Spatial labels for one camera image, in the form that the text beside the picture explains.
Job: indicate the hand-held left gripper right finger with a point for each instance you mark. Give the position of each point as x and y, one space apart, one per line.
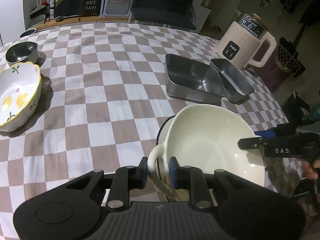
173 175

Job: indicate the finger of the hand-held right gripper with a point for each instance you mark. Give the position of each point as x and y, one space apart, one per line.
250 143
265 133

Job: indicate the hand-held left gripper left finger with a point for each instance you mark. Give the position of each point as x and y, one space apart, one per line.
144 175

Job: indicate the white blue-rimmed leaf plate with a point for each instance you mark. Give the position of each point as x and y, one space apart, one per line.
162 135

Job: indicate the large rectangular steel container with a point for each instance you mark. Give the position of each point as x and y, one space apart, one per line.
192 76

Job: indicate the lemon print ceramic bowl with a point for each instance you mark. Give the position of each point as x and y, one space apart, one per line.
17 100

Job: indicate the person's right hand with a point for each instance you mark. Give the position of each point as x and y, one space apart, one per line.
312 170

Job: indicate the maroon board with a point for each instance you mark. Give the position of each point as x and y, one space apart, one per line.
271 73

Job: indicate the small rectangular steel container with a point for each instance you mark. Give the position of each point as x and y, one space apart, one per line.
232 77

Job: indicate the white net basket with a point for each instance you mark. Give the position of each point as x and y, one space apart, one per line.
287 55

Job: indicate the cream electric kettle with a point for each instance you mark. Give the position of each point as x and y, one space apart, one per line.
246 41

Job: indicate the brown white checkered tablecloth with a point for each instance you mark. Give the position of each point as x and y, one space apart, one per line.
112 80

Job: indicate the dark blue chair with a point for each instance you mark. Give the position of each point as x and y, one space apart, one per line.
165 2

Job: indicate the low white drawer cabinet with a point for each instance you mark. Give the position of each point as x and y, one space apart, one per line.
75 21

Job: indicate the small round steel bowl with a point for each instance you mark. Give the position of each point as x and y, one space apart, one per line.
21 51

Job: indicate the round dark bin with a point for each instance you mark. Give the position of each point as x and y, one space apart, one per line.
28 33

